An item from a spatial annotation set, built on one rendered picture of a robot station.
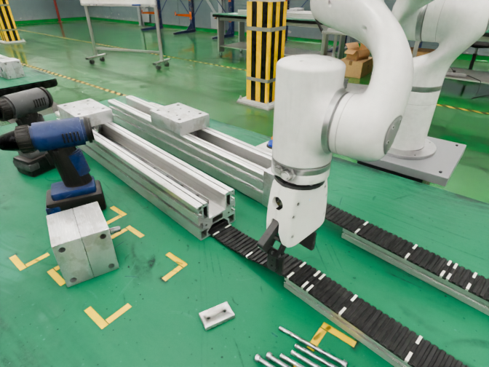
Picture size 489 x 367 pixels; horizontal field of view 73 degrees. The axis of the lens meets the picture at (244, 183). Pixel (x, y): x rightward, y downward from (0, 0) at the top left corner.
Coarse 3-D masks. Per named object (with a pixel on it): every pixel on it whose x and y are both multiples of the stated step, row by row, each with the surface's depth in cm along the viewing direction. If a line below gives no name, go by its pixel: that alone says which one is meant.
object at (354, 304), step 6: (348, 300) 52; (354, 300) 52; (360, 300) 51; (348, 306) 50; (354, 306) 50; (360, 306) 51; (342, 312) 49; (348, 312) 49; (354, 312) 50; (348, 318) 49
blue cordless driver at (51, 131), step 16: (16, 128) 64; (32, 128) 65; (48, 128) 66; (64, 128) 67; (80, 128) 68; (0, 144) 64; (16, 144) 64; (32, 144) 65; (48, 144) 66; (64, 144) 68; (80, 144) 70; (48, 160) 70; (64, 160) 70; (80, 160) 72; (64, 176) 72; (80, 176) 73; (48, 192) 75; (64, 192) 72; (80, 192) 74; (96, 192) 75; (48, 208) 72; (64, 208) 73
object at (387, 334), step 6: (390, 318) 49; (390, 324) 48; (396, 324) 48; (384, 330) 47; (390, 330) 47; (396, 330) 47; (378, 336) 46; (384, 336) 46; (390, 336) 46; (378, 342) 46; (384, 342) 45; (390, 342) 46
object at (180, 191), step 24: (96, 144) 96; (120, 144) 96; (144, 144) 90; (120, 168) 87; (144, 168) 78; (168, 168) 83; (192, 168) 78; (144, 192) 81; (168, 192) 71; (192, 192) 74; (216, 192) 71; (192, 216) 67; (216, 216) 71
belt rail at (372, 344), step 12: (288, 288) 57; (300, 288) 55; (312, 300) 54; (324, 312) 53; (336, 324) 51; (348, 324) 50; (360, 336) 49; (372, 348) 48; (384, 348) 46; (396, 360) 45
